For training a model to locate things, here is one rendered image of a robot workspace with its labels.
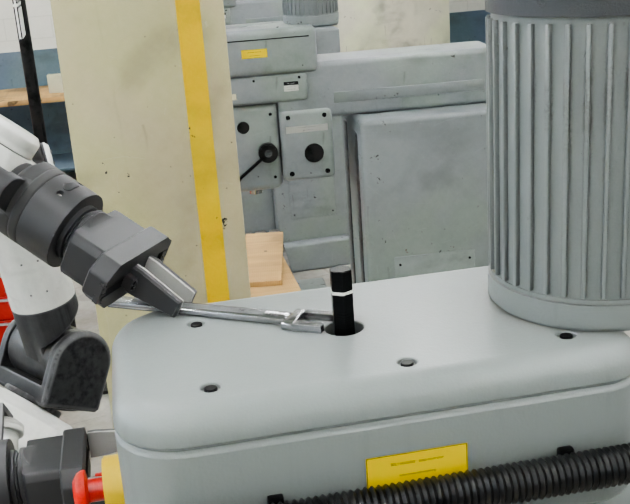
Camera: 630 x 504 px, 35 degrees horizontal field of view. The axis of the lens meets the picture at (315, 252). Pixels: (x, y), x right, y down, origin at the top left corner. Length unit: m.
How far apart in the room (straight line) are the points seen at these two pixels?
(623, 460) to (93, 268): 0.52
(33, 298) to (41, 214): 0.39
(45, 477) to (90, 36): 1.64
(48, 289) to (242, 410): 0.63
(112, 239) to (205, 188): 1.65
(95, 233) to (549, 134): 0.45
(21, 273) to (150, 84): 1.28
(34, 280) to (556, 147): 0.77
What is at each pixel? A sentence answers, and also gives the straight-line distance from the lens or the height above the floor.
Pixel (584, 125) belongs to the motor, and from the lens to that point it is 0.88.
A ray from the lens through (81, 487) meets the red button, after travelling 0.98.
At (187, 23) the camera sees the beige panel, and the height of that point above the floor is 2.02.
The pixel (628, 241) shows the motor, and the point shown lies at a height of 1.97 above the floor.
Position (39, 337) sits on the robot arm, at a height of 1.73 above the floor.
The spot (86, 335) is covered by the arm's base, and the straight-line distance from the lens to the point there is 1.44.
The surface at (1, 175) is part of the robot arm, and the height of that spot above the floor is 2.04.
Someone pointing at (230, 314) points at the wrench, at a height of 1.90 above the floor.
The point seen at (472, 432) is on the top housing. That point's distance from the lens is 0.88.
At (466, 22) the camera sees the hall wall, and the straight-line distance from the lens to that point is 10.49.
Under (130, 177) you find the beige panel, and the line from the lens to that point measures 2.65.
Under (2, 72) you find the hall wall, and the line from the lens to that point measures 9.99.
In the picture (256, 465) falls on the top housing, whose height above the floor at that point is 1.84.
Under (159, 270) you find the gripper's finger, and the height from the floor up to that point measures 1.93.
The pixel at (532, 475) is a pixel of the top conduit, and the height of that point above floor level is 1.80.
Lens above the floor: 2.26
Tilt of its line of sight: 19 degrees down
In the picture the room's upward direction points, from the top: 4 degrees counter-clockwise
